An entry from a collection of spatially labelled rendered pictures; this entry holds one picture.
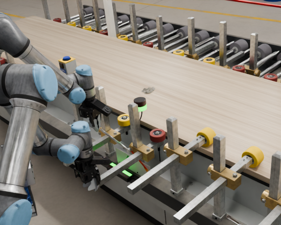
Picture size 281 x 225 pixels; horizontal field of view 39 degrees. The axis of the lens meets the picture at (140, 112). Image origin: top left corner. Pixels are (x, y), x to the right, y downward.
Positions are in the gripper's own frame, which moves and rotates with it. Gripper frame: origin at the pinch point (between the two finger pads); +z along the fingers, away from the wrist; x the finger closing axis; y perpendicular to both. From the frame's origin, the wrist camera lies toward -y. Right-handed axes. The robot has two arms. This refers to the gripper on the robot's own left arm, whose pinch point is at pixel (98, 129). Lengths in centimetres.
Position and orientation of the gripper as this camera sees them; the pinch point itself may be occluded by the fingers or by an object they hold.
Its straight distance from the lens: 207.9
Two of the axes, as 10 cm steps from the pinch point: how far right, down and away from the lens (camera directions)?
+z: 1.0, 8.6, 5.0
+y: -8.9, -1.4, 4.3
